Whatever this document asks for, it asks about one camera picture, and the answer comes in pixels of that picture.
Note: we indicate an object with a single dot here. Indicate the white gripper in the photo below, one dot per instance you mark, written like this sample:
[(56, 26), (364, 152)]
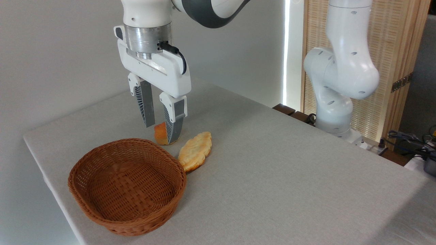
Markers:
[(160, 73)]

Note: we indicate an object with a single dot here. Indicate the small round orange bread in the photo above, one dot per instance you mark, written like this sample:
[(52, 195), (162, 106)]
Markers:
[(160, 134)]

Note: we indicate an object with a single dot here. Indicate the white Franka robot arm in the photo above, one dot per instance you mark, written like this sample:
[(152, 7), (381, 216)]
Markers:
[(347, 68)]

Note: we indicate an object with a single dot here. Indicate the leaf-shaped flat bread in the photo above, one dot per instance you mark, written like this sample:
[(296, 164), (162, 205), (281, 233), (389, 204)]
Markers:
[(195, 149)]

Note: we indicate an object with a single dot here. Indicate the brown wicker basket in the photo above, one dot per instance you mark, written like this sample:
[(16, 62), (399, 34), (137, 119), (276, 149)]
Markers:
[(129, 190)]

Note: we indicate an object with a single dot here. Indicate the dark brown wooden block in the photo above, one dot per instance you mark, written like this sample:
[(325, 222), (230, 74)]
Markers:
[(283, 109), (301, 117)]

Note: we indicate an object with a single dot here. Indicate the grey tablecloth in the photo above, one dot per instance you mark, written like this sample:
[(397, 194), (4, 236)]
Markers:
[(279, 177)]

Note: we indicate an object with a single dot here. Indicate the black power plug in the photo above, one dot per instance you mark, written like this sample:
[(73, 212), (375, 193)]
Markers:
[(382, 143)]

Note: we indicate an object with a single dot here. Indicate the dark metal hinge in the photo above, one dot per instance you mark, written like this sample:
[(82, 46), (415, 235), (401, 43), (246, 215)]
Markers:
[(402, 82)]

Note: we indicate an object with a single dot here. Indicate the wooden slatted screen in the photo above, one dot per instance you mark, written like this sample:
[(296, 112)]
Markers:
[(395, 41)]

